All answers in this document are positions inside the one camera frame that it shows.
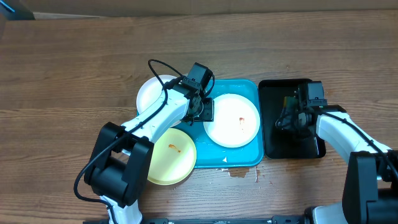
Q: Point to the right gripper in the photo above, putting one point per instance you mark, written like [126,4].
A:
[290,124]

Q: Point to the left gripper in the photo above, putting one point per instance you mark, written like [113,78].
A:
[209,115]

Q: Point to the green yellow sponge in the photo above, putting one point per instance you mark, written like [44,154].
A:
[290,103]

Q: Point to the white plate with stain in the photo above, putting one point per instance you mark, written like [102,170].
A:
[236,121]

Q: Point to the yellow-green plate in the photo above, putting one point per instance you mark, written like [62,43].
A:
[173,158]

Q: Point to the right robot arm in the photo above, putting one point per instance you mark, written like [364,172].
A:
[370,191]

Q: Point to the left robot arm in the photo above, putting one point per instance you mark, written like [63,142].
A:
[118,168]

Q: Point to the black plastic tray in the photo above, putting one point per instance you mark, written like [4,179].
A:
[279,144]

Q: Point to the teal plastic tray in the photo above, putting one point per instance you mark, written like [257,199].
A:
[212,155]

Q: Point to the white plate left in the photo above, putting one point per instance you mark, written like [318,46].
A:
[151,97]

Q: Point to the dark object top-left corner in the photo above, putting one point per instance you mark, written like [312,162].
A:
[14,10]

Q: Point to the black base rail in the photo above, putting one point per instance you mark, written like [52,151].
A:
[277,219]

